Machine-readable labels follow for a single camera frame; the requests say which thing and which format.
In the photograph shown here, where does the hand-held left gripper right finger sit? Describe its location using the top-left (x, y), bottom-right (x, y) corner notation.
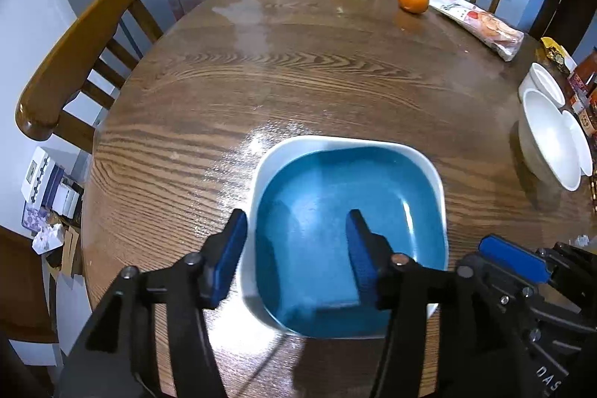
top-left (345, 209), bottom-right (514, 398)

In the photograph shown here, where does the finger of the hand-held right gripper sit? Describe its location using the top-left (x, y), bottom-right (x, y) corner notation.
top-left (536, 242), bottom-right (597, 282)
top-left (479, 235), bottom-right (550, 284)

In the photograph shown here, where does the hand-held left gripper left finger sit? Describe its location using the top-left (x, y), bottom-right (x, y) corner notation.
top-left (56, 208), bottom-right (249, 398)

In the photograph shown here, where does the white cake roll snack bag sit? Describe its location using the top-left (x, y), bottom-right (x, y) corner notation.
top-left (426, 0), bottom-right (525, 62)

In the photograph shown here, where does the white straight-sided ramekin bowl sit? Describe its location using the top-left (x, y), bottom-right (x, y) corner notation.
top-left (519, 62), bottom-right (566, 110)

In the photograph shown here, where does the large white bowl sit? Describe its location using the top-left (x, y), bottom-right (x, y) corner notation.
top-left (519, 90), bottom-right (582, 192)

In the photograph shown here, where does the blue oval dish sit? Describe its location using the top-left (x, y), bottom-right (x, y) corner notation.
top-left (254, 146), bottom-right (450, 339)

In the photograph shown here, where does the square blue patterned plate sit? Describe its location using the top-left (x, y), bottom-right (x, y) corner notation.
top-left (235, 135), bottom-right (451, 333)

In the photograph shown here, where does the wooden chair with curved backrest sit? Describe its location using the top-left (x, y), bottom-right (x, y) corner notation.
top-left (15, 0), bottom-right (164, 154)

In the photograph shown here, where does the yellow snack packet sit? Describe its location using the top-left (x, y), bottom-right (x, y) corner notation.
top-left (540, 37), bottom-right (578, 75)

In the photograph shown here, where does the small white bowl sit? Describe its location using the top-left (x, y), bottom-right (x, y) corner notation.
top-left (561, 110), bottom-right (594, 177)

